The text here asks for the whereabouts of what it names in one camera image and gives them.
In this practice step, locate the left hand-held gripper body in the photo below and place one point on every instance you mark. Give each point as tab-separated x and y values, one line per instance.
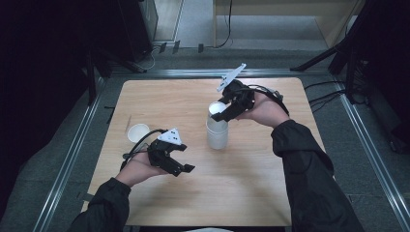
161	153

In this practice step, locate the person's right hand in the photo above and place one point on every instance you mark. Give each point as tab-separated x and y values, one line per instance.
266	111

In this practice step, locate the black stand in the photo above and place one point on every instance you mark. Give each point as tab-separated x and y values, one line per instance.
348	48

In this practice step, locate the light wooden furniture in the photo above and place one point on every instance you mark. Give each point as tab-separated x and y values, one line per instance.
335	22

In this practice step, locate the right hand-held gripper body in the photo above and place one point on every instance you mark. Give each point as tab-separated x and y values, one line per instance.
241	95

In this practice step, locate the black stand leg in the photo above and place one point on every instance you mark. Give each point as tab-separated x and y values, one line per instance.
127	64

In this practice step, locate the person's left hand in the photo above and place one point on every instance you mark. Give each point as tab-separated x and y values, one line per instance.
138	169

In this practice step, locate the stack of white paper cups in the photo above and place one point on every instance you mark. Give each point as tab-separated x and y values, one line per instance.
217	138

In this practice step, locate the dark curtain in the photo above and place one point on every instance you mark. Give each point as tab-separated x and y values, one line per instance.
42	80

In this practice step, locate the metal floor rail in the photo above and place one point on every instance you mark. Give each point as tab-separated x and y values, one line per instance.
64	167
370	151
180	72

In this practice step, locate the single white paper cup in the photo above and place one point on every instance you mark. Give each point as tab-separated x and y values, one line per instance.
138	132
217	107

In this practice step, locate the black cabinet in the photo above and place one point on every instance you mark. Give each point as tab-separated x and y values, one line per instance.
135	25

